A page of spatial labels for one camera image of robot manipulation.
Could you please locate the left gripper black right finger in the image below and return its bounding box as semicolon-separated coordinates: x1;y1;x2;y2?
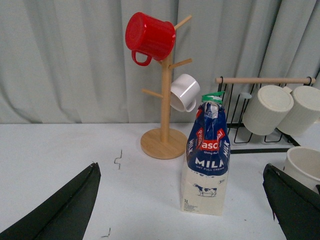
263;163;320;240

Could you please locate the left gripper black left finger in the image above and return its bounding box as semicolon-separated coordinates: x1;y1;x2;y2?
0;163;101;240

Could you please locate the cream mug with black handle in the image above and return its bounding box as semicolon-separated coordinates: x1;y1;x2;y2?
283;146;320;194

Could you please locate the blue white milk carton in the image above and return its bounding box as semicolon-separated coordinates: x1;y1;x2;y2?
180;91;231;216

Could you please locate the cream ribbed mug right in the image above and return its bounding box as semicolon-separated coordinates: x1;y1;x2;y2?
277;85;320;136

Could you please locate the cream ribbed mug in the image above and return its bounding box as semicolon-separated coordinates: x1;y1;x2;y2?
277;85;320;136
242;85;294;136

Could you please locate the cream ribbed mug left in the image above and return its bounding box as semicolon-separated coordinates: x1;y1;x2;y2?
242;85;294;136

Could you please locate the wooden mug tree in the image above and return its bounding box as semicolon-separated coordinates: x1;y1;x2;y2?
140;14;193;160

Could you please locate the grey curtain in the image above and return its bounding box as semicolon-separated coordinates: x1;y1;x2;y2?
0;0;320;124

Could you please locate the white glossy mug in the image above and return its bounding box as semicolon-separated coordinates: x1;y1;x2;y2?
170;73;200;112

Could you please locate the red mug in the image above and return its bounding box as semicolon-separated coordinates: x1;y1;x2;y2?
125;12;176;67

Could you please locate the black wire mug rack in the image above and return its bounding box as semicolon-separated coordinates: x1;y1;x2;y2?
214;76;316;154

